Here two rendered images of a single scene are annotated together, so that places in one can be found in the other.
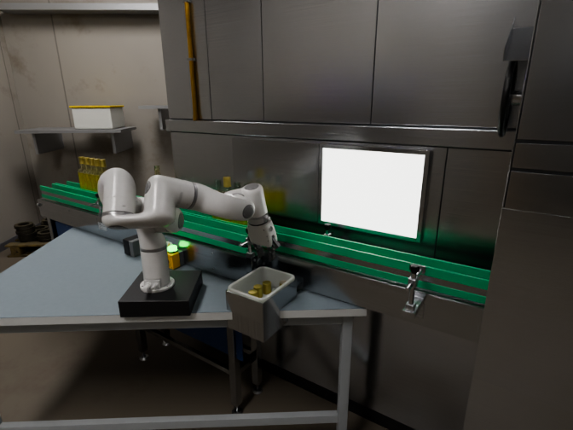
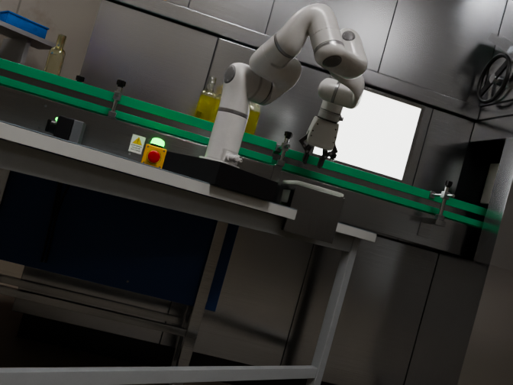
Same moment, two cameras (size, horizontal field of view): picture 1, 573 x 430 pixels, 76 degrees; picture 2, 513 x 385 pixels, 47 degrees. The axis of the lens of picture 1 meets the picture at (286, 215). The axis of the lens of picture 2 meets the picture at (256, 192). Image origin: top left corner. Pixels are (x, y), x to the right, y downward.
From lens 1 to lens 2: 1.82 m
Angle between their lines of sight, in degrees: 47
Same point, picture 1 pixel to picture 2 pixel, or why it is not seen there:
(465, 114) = (449, 86)
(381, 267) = (398, 192)
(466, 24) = (458, 24)
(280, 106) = not seen: hidden behind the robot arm
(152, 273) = (236, 143)
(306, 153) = (314, 81)
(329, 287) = (346, 211)
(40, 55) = not seen: outside the picture
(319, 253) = (338, 176)
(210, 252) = not seen: hidden behind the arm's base
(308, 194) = (304, 123)
